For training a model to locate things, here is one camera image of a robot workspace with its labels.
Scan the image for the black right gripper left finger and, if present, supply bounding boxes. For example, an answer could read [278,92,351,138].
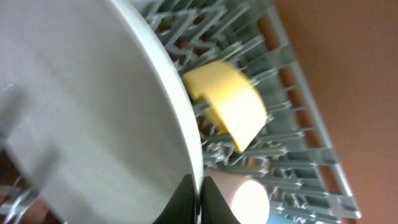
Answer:
[153,174,197,224]

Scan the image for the grey round plate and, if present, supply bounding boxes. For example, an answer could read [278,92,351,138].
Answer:
[1,0,203,223]

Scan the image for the grey dishwasher rack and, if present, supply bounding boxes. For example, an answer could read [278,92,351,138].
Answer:
[0,0,363,224]

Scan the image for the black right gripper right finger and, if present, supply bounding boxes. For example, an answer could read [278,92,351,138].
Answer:
[200,176,240,224]

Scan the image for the yellow bowl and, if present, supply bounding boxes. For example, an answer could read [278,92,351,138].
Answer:
[182,60,267,152]

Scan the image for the pink plastic cup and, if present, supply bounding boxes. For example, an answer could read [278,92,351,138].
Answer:
[204,169,270,224]

